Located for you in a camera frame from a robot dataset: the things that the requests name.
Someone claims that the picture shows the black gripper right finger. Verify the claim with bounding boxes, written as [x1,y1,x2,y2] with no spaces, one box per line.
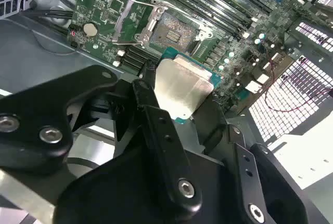
[193,93,324,224]

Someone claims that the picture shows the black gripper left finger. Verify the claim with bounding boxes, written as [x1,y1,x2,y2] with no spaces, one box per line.
[0,61,204,216]

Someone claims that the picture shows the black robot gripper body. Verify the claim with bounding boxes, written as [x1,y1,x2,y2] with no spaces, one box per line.
[53,143,247,224]

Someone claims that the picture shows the silver topped CPU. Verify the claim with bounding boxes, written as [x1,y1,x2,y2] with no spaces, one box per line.
[153,47,223,126]

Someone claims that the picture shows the metal socket cover frame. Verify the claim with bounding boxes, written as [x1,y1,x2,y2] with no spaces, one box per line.
[112,0,157,46]

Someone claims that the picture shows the metal wire locking lever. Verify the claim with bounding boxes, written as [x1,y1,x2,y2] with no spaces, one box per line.
[150,0,171,11]

